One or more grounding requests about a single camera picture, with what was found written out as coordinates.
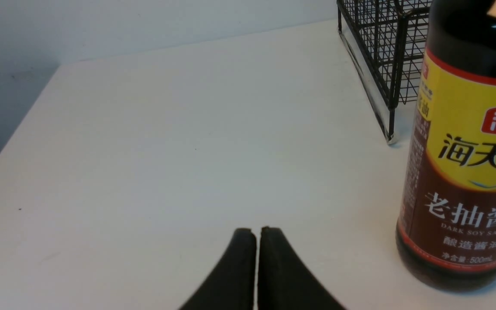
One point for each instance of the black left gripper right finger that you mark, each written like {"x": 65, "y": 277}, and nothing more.
{"x": 284, "y": 282}

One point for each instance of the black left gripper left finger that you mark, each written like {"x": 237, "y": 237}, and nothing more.
{"x": 230, "y": 285}

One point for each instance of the dark soy sauce bottle brown label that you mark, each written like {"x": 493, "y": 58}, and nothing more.
{"x": 446, "y": 230}

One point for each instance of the black wire mesh shelf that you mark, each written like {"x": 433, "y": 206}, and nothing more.
{"x": 386, "y": 42}

